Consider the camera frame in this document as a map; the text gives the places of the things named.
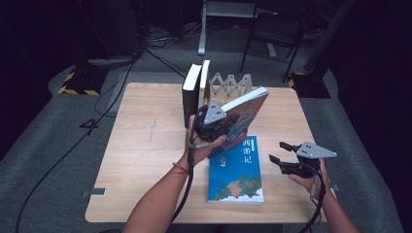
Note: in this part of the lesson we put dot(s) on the grey tape strip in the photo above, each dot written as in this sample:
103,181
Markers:
94,192
335,187

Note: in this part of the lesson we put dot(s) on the yellow book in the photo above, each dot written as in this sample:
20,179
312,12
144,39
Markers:
204,81

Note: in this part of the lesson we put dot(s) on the black book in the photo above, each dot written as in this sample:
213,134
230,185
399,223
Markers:
190,97

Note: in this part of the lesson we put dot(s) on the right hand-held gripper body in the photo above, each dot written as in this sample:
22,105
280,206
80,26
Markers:
315,152

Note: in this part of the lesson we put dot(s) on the white metal stand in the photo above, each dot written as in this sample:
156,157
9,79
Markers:
202,32

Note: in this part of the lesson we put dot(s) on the person's left hand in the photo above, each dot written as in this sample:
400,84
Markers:
197,152

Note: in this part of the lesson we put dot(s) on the dark slanted beam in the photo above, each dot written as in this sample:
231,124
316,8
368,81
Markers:
327,35

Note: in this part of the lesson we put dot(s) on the person's right hand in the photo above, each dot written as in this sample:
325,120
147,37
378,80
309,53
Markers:
319,186

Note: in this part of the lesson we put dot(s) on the expandable metal bookend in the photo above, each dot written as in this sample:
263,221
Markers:
231,84

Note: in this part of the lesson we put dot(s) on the blue book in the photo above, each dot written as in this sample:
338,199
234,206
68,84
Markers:
236,174

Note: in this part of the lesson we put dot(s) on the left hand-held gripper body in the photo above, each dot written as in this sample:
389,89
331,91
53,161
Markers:
207,127

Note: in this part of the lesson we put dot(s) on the black yellow striped base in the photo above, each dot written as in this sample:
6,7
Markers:
81,82
311,85

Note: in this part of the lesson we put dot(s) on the red illustrated book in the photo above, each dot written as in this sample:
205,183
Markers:
249,110

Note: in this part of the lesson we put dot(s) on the black chair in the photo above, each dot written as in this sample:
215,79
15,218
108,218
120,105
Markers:
275,27

